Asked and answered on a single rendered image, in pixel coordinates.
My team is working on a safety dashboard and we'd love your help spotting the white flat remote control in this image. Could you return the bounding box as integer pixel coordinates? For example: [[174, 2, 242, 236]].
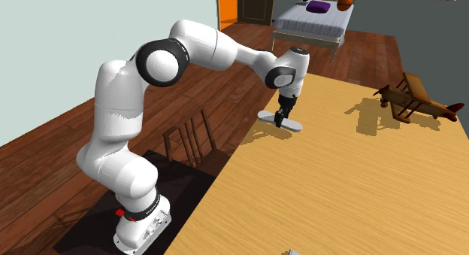
[[257, 110, 304, 133]]

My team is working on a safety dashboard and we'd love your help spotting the wooden bed with grey bedding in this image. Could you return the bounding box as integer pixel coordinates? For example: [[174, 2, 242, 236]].
[[271, 0, 360, 64]]

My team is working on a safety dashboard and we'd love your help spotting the brown wooden chair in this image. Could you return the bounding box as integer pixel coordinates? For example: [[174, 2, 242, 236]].
[[162, 107, 232, 179]]

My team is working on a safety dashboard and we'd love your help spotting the dark brown door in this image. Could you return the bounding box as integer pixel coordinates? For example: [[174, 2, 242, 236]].
[[238, 0, 276, 27]]

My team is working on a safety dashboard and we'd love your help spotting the wooden toy airplane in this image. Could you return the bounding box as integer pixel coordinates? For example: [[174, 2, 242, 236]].
[[373, 71, 465, 124]]

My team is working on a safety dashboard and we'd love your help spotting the dark robot stand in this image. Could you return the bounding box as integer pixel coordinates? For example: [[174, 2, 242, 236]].
[[53, 149, 217, 255]]

